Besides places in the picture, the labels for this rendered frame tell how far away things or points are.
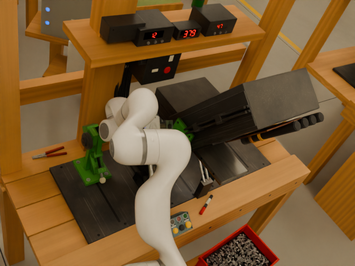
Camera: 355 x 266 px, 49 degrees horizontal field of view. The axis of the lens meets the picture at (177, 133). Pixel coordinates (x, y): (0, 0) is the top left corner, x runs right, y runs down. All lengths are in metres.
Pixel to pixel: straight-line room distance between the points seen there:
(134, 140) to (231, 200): 1.01
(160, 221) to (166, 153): 0.18
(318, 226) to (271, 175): 1.31
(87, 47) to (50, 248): 0.80
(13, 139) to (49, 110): 1.73
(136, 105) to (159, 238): 0.38
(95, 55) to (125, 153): 0.51
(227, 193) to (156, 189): 0.94
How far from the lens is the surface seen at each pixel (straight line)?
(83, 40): 1.49
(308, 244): 3.26
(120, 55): 1.46
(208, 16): 1.71
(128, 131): 1.04
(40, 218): 1.74
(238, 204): 1.96
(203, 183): 1.81
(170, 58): 1.64
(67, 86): 1.74
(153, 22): 1.54
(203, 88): 1.93
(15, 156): 1.80
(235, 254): 1.83
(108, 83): 1.70
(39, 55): 4.00
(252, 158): 2.20
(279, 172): 2.22
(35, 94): 1.71
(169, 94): 1.82
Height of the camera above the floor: 2.37
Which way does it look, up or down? 43 degrees down
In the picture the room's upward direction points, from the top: 21 degrees clockwise
